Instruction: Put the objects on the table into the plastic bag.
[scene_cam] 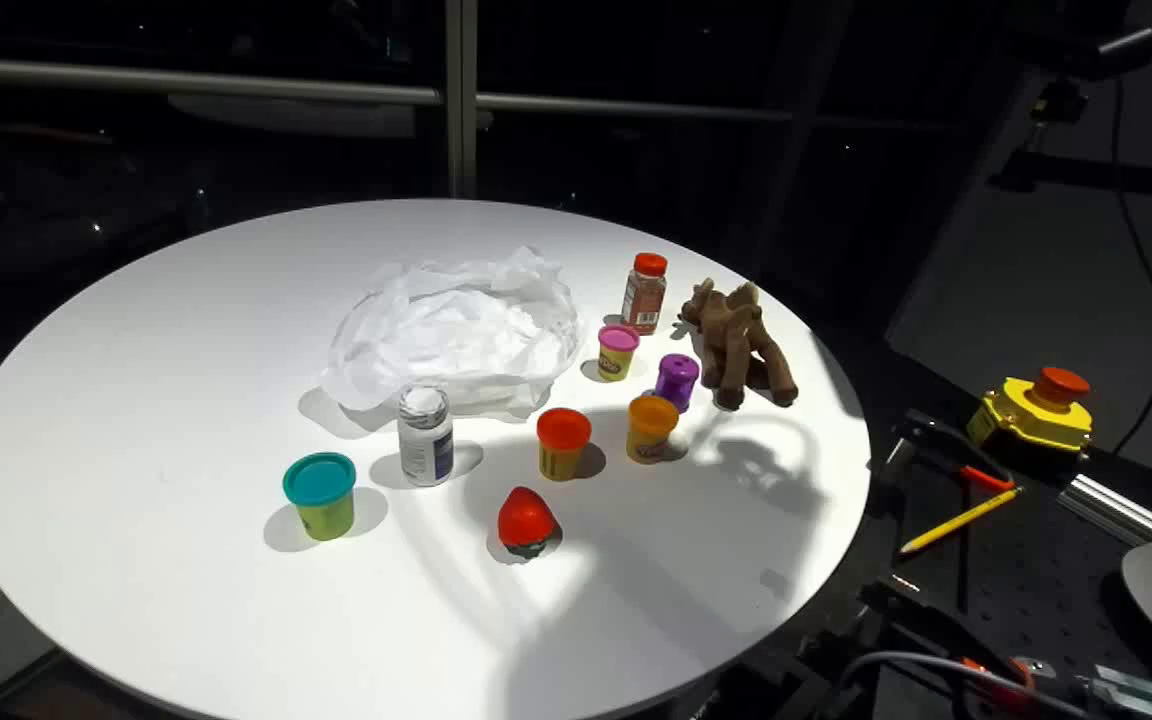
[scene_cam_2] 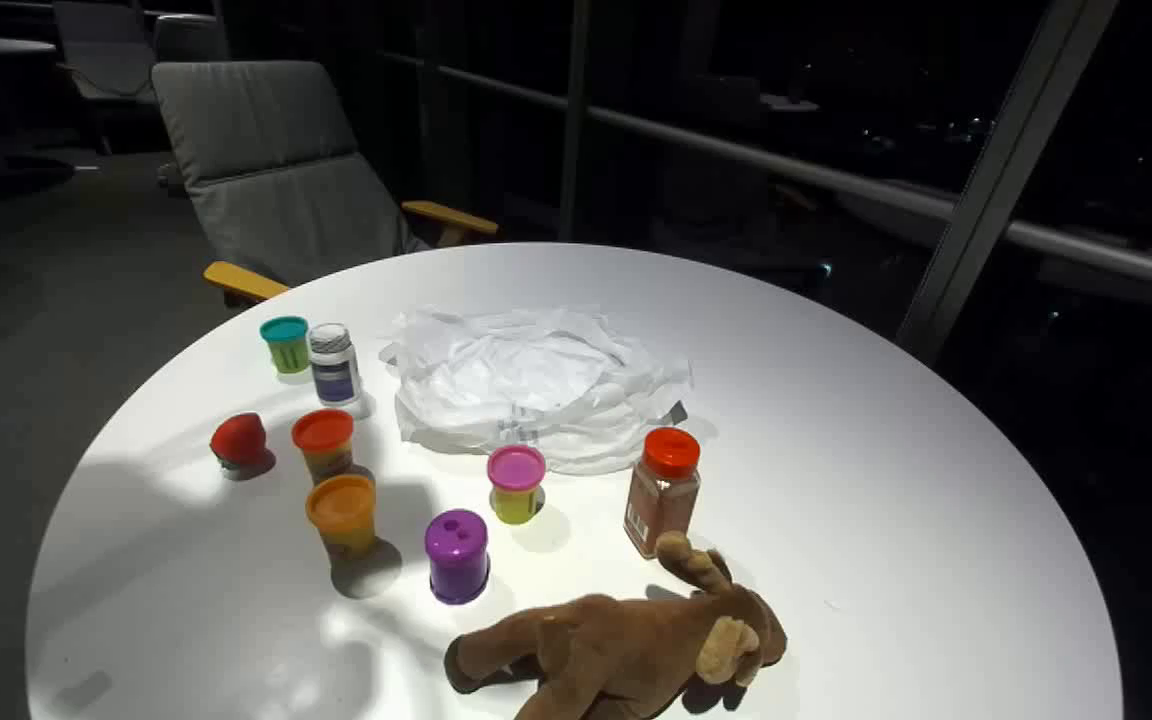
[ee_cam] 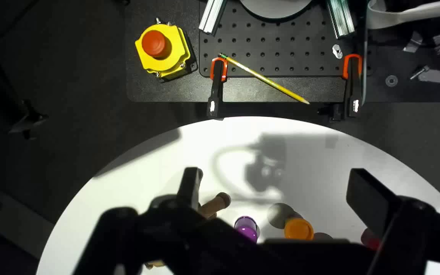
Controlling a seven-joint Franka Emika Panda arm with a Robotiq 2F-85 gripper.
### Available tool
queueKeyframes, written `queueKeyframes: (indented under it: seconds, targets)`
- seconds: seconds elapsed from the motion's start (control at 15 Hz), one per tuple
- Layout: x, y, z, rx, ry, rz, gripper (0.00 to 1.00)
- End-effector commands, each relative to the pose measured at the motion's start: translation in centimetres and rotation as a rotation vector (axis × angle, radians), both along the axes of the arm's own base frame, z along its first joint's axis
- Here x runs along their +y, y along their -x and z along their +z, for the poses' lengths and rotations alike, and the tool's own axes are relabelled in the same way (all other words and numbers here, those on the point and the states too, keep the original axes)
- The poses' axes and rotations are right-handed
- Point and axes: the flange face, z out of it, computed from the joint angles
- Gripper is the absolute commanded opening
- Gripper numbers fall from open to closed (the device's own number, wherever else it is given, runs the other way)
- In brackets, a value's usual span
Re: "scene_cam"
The black camera stand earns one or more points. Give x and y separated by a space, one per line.
1068 107

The red toy strawberry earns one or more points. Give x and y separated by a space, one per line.
524 522

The yellow emergency stop button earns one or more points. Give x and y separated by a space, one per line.
1037 411

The aluminium profile bar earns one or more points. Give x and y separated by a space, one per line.
1116 507

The yellow pencil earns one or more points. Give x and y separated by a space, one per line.
963 522

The grey window rail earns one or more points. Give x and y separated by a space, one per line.
200 81

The yellow-orange lid dough tub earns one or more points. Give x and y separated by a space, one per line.
654 425

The purple dough tub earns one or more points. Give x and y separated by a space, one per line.
677 377

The red lid spice jar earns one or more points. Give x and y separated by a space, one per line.
644 294

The brown plush moose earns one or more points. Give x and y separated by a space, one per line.
734 342

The teal lid dough tub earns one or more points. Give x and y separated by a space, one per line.
320 485

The grey window post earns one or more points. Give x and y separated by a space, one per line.
462 95

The red-orange lid dough tub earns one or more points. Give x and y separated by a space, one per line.
560 437

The pink lid dough tub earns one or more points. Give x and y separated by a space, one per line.
616 349

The white crumpled plastic bag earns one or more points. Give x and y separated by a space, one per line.
448 335

